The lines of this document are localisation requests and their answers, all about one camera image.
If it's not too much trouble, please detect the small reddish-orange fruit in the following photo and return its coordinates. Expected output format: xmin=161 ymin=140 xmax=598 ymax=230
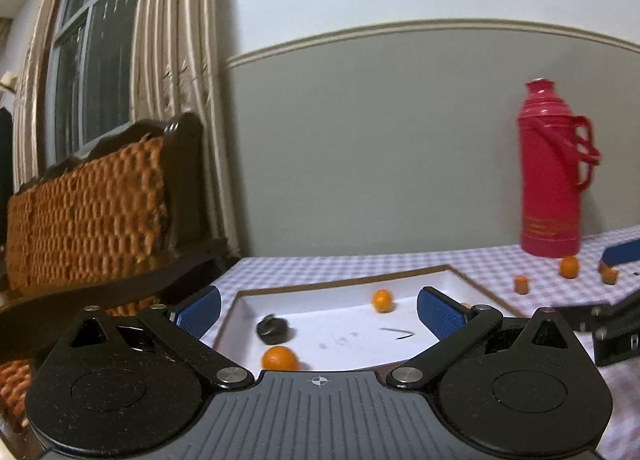
xmin=599 ymin=264 xmax=620 ymax=285

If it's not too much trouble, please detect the reddish hawthorn fruit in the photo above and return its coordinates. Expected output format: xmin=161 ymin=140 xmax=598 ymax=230
xmin=514 ymin=275 xmax=529 ymax=295

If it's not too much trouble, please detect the small orange tangerine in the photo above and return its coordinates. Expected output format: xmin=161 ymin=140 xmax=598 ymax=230
xmin=371 ymin=289 xmax=395 ymax=314

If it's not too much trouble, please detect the orange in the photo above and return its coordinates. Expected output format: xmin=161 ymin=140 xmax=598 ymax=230
xmin=262 ymin=345 xmax=299 ymax=371

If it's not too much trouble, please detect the pink checkered tablecloth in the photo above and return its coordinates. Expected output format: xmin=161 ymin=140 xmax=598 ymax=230
xmin=164 ymin=224 xmax=640 ymax=460

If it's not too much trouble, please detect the brown shallow cardboard box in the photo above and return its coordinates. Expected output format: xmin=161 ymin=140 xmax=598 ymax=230
xmin=213 ymin=265 xmax=522 ymax=374

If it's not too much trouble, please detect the dark wood wicker chair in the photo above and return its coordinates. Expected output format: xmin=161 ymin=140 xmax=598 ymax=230
xmin=1 ymin=113 xmax=227 ymax=434

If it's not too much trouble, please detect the red thermos flask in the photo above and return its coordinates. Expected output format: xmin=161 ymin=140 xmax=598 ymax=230
xmin=518 ymin=78 xmax=601 ymax=259

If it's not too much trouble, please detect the black hanging coat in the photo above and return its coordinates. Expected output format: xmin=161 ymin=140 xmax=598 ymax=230
xmin=0 ymin=107 xmax=13 ymax=246

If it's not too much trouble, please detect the beige striped curtain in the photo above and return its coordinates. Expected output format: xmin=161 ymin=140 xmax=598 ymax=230
xmin=13 ymin=0 xmax=240 ymax=257

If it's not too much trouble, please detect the dark glass window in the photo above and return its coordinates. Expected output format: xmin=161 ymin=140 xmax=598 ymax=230
xmin=44 ymin=0 xmax=138 ymax=165

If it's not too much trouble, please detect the straw hat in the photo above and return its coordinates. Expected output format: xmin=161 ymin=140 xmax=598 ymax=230
xmin=0 ymin=70 xmax=17 ymax=93

